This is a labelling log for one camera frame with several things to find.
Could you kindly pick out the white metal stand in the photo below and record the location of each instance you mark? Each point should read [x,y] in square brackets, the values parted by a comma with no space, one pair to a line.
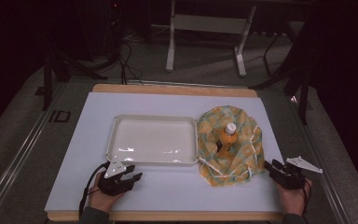
[209,24]

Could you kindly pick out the dark chair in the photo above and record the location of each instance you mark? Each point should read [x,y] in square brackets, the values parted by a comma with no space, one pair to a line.
[292,71]

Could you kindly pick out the white plastic tray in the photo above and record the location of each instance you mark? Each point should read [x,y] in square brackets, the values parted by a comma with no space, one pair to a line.
[154,140]

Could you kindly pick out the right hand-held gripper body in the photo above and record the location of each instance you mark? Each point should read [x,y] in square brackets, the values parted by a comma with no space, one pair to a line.
[287,177]

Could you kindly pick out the person's left hand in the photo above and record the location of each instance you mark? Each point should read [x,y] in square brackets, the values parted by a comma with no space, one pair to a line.
[102,200]

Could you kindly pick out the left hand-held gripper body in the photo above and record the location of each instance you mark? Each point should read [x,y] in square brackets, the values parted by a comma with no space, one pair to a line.
[115,186]

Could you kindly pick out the wooden table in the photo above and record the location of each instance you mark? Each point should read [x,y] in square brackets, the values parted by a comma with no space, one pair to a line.
[174,90]

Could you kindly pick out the lemon print cloth bag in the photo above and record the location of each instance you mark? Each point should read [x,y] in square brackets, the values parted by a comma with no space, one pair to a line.
[245,149]

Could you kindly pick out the white board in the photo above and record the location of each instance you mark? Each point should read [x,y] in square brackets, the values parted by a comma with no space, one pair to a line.
[174,189]

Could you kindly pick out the orange juice bottle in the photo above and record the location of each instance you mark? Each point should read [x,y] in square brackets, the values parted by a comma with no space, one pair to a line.
[227,138]

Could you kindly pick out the dark metal stand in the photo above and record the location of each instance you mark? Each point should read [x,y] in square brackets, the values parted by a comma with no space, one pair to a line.
[47,84]

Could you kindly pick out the person's right hand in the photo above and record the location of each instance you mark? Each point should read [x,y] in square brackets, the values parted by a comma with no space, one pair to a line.
[293,200]

